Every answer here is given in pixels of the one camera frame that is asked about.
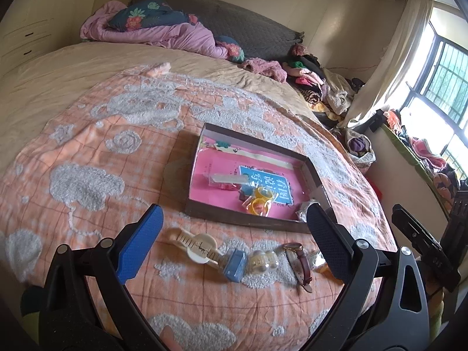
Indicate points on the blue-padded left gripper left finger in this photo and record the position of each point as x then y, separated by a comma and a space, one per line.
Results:
135, 241

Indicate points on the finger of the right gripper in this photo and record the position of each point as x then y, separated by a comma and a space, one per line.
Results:
413, 230

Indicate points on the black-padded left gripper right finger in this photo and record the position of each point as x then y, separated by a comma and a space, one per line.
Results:
333, 242

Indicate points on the brown strap wristwatch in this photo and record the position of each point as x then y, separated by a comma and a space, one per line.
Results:
299, 264

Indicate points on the cream hair claw clip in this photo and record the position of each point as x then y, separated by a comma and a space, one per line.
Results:
201, 248

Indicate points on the pearl earring pair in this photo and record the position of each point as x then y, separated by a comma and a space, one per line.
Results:
263, 261

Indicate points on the yellow hair clip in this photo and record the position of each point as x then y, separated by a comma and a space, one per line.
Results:
257, 200

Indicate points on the small blue box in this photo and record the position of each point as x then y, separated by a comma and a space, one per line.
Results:
235, 262

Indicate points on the clear bag with dark jewelry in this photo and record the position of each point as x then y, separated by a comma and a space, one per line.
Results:
308, 209

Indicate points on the orange and white quilt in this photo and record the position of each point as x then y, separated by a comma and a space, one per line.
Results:
129, 142

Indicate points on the basket of clothes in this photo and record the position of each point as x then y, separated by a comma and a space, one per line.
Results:
359, 148

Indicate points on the shallow brown cardboard box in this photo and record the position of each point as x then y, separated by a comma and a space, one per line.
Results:
205, 211

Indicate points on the barred window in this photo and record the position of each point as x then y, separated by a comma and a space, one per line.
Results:
435, 110

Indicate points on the pile of clothes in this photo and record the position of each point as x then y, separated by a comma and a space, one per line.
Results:
323, 90

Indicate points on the dusty pink fuzzy garment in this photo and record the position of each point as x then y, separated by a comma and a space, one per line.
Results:
270, 69

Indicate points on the grey quilted headboard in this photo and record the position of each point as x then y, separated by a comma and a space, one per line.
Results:
258, 36

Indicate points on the pink crumpled blanket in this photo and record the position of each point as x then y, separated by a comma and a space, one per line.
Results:
186, 36

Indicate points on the cream curtain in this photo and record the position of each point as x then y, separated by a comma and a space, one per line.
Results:
394, 65

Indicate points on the dark floral pillow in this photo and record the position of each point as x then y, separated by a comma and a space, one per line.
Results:
148, 14

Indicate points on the cream wardrobe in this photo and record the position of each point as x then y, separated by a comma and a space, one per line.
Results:
32, 28

